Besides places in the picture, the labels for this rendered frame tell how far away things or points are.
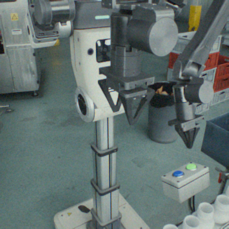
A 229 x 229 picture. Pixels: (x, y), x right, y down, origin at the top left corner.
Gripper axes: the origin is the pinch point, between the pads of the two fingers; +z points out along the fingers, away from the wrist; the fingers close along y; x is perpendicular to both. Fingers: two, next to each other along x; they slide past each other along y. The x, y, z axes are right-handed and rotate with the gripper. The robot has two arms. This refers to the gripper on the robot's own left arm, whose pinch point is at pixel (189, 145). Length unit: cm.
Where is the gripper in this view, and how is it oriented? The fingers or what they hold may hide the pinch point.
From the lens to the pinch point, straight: 80.6
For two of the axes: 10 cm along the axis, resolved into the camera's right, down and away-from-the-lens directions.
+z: 1.8, 9.7, 1.8
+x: -4.9, -0.7, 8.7
